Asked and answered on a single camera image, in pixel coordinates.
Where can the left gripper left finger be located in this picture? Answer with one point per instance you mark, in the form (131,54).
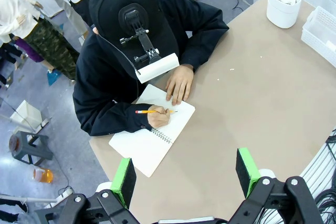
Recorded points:
(123,182)

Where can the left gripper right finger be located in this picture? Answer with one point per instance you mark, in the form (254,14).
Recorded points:
(246,171)

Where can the white spiral notebook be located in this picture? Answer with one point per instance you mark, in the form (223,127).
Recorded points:
(147,153)

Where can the yellow pencil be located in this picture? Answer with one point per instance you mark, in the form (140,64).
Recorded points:
(143,112)

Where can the person's right forearm black sleeve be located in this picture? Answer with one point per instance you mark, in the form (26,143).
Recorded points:
(118,119)

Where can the person's left forearm black sleeve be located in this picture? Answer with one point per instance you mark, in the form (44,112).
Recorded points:
(207,43)

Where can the person's right hand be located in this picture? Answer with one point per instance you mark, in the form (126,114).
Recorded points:
(158,117)

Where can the person's left hand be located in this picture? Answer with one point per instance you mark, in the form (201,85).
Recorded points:
(181,85)

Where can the white round trash bin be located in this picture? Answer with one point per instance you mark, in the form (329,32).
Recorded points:
(281,14)

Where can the white perforated plastic basket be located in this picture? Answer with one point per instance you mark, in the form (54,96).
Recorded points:
(317,32)

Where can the white power strip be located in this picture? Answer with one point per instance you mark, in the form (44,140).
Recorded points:
(60,195)

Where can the orange translucent container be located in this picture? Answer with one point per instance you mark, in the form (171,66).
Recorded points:
(43,175)

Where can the grey plastic stool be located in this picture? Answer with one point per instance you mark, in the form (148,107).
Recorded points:
(29,148)

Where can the person in black jacket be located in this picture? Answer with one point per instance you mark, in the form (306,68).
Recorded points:
(105,77)

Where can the glass bowl with red contents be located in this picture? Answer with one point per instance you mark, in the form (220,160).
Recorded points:
(14,144)

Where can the white storage box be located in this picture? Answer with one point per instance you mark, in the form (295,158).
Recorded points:
(26,115)

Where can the black cap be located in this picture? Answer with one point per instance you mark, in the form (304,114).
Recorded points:
(110,3)

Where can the mannequin in cream cardigan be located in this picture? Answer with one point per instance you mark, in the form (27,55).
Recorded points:
(15,14)

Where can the white head-mounted camera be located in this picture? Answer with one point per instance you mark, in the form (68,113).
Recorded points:
(157,68)

